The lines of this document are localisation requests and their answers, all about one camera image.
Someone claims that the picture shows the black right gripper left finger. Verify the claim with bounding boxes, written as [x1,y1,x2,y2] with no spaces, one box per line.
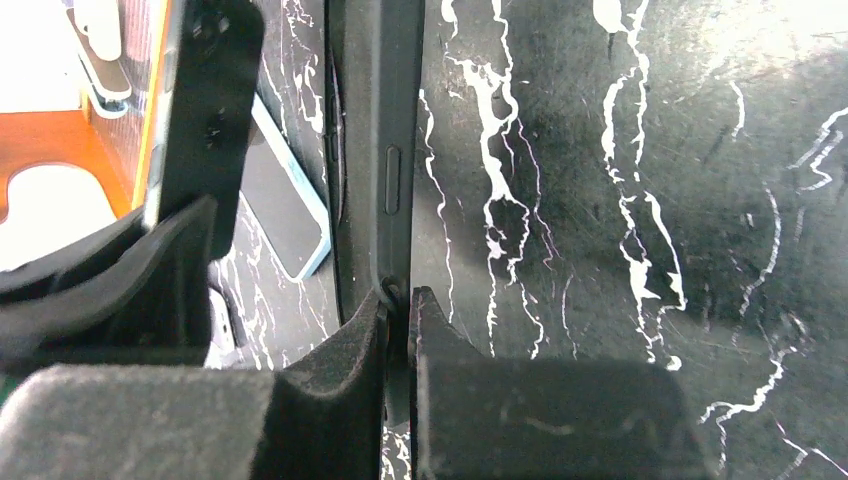
[1,294,386,479]

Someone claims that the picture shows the black phone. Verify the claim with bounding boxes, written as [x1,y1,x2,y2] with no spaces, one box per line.
[143,1,265,260]

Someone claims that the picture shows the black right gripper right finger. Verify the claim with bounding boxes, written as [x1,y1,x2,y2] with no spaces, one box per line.
[408,287,713,479]

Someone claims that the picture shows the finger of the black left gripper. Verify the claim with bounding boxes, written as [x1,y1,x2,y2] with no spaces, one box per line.
[1,197,216,368]

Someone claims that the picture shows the orange wooden shelf rack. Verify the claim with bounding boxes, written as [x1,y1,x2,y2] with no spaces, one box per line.
[1,1,168,218]

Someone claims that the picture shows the phone in purple case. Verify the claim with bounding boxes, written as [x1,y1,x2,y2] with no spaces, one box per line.
[204,288,238,369]

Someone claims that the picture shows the black phone case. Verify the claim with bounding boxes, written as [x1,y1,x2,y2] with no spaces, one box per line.
[324,1,426,325]

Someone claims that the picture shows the white pink tape dispenser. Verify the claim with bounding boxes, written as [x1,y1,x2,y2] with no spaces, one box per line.
[64,0,132,120]

